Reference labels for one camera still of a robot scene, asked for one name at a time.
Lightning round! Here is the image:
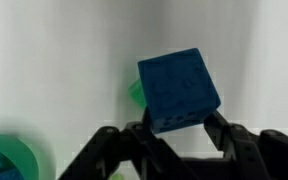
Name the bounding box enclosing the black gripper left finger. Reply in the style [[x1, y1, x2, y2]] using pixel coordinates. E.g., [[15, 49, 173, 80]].
[[142, 108, 151, 129]]

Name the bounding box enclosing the dark blue cube block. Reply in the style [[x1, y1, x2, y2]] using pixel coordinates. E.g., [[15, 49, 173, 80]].
[[138, 48, 221, 134]]

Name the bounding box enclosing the green round bowl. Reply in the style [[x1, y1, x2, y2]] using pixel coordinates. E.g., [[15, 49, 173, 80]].
[[0, 134, 39, 180]]

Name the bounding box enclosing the lime translucent cube block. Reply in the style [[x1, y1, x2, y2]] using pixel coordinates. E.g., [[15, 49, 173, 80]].
[[110, 173, 125, 180]]

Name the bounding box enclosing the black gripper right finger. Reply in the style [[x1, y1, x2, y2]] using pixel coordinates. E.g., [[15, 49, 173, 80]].
[[204, 111, 248, 157]]

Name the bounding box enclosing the green cube block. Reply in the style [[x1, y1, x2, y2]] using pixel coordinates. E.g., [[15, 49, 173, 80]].
[[128, 79, 146, 109]]

